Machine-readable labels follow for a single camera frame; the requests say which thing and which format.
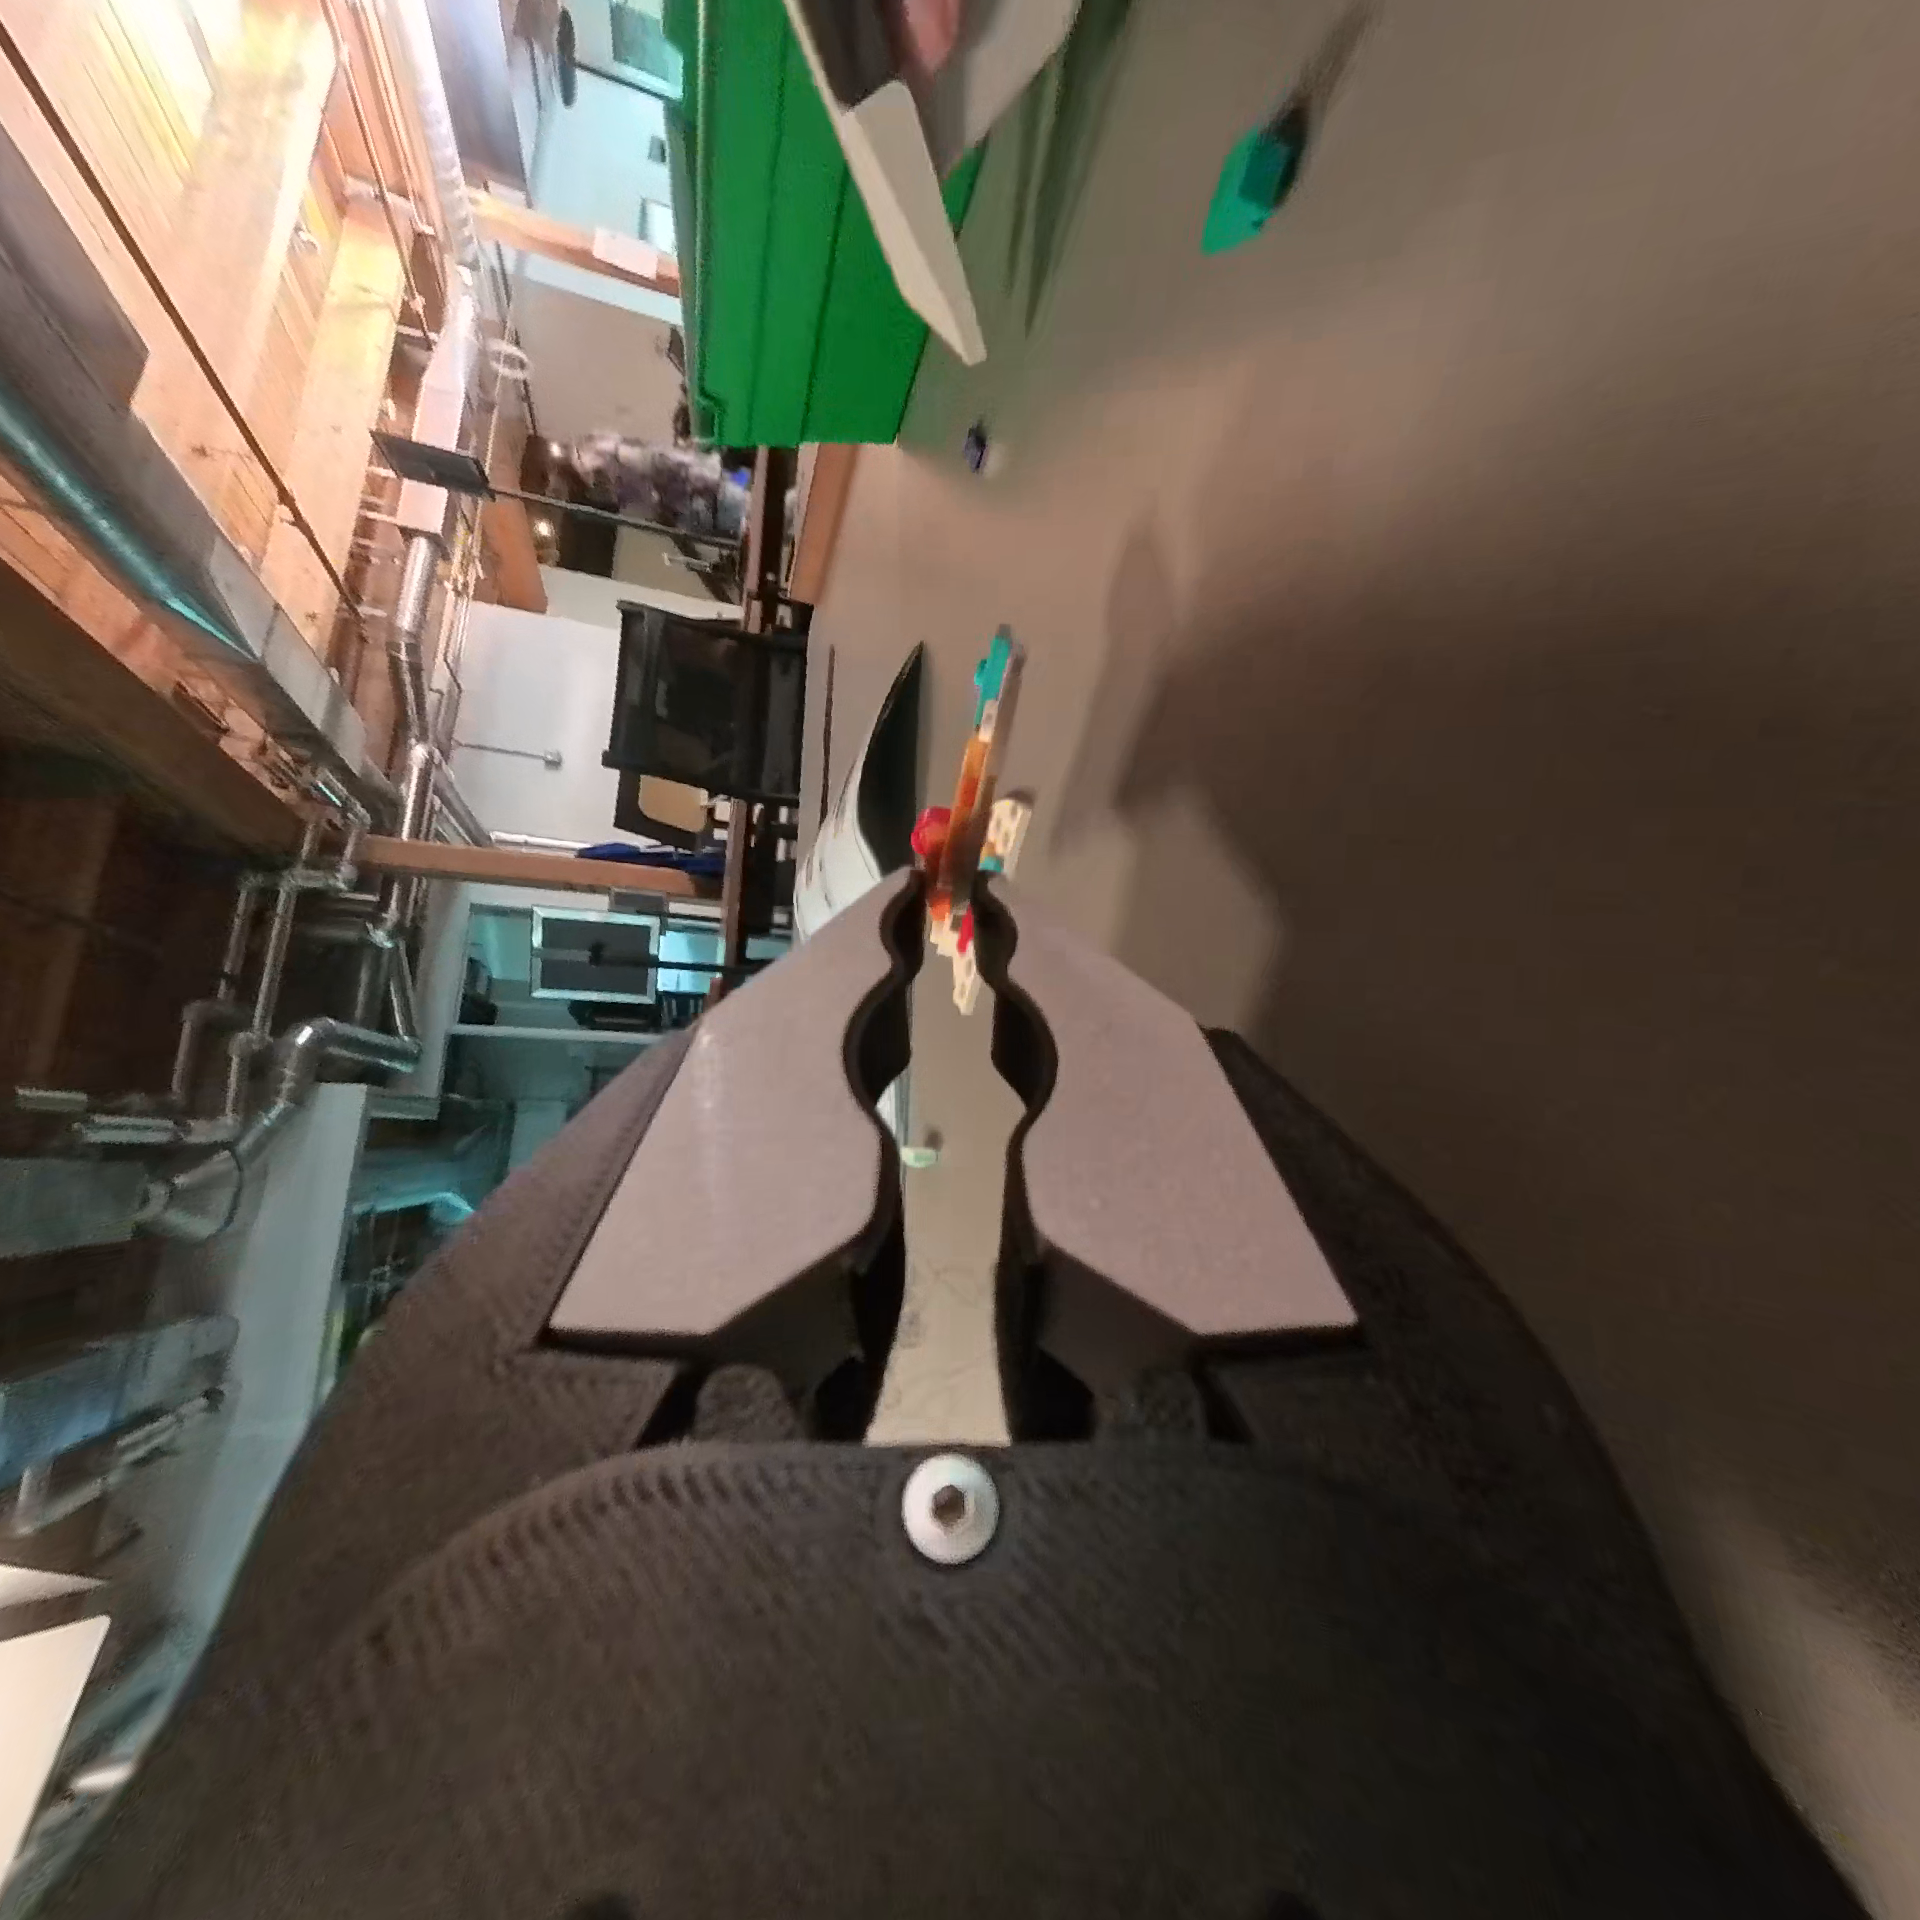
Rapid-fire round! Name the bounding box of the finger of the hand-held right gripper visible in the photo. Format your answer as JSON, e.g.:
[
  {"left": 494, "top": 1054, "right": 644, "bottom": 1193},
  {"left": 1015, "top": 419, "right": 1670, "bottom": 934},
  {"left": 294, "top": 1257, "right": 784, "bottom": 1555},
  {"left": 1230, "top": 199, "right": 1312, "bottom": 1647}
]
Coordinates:
[
  {"left": 786, "top": 0, "right": 1084, "bottom": 176},
  {"left": 832, "top": 75, "right": 989, "bottom": 365}
]

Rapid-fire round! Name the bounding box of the wall monitor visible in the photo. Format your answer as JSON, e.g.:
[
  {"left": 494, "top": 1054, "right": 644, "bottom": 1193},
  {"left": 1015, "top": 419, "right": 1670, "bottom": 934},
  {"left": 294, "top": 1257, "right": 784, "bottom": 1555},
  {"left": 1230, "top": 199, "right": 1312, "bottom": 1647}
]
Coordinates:
[{"left": 529, "top": 906, "right": 662, "bottom": 1002}]

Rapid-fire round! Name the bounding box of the corrugated silver duct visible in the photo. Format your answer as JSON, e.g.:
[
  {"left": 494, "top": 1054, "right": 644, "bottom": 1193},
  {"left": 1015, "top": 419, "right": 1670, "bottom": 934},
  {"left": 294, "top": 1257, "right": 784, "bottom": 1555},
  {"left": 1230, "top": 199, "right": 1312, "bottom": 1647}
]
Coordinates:
[{"left": 378, "top": 526, "right": 501, "bottom": 847}]

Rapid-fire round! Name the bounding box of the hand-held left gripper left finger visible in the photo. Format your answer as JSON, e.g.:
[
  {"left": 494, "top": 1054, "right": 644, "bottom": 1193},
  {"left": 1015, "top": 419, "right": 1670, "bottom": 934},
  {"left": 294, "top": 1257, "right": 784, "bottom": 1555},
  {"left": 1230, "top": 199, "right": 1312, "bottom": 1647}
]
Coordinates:
[{"left": 545, "top": 870, "right": 921, "bottom": 1347}]

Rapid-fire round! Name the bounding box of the green plastic bin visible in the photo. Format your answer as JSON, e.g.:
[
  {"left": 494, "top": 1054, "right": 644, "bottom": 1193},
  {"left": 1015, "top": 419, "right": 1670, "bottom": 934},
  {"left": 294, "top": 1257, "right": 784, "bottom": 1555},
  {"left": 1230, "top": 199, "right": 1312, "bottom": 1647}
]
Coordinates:
[{"left": 662, "top": 0, "right": 1129, "bottom": 453}]

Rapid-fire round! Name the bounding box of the teal lego brick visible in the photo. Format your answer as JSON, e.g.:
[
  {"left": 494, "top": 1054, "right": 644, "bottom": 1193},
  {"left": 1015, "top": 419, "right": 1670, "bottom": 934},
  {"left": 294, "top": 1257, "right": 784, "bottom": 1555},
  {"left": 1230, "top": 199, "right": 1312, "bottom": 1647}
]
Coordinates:
[{"left": 1198, "top": 112, "right": 1308, "bottom": 258}]

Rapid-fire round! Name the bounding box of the black mesh chair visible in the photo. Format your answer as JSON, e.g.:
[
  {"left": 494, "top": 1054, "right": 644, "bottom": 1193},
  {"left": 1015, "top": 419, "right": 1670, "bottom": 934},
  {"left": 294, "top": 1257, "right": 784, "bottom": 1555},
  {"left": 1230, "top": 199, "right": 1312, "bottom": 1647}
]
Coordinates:
[{"left": 602, "top": 599, "right": 814, "bottom": 847}]

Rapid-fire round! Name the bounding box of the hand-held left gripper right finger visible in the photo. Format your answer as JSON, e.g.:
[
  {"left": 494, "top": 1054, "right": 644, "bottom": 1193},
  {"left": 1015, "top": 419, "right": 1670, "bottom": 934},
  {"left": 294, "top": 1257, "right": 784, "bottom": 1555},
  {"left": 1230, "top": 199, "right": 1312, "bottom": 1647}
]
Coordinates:
[{"left": 980, "top": 882, "right": 1359, "bottom": 1360}]

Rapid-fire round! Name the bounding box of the silver pipe elbow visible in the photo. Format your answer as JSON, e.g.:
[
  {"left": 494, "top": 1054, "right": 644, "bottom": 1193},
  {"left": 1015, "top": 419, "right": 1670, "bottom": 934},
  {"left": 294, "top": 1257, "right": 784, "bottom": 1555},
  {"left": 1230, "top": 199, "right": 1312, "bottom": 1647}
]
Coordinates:
[{"left": 141, "top": 1017, "right": 425, "bottom": 1251}]

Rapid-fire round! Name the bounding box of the round orange lego assembly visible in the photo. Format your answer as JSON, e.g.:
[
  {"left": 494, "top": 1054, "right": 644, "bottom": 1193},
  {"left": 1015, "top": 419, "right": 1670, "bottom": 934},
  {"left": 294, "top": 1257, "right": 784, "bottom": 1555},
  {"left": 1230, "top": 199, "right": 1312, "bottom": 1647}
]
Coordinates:
[{"left": 905, "top": 629, "right": 1038, "bottom": 1017}]

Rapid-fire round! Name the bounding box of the open instruction booklet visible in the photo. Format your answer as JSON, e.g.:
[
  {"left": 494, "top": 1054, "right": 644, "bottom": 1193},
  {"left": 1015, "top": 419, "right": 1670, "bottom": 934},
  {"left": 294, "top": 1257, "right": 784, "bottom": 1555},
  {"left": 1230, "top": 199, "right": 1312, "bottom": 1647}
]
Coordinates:
[{"left": 789, "top": 640, "right": 933, "bottom": 952}]

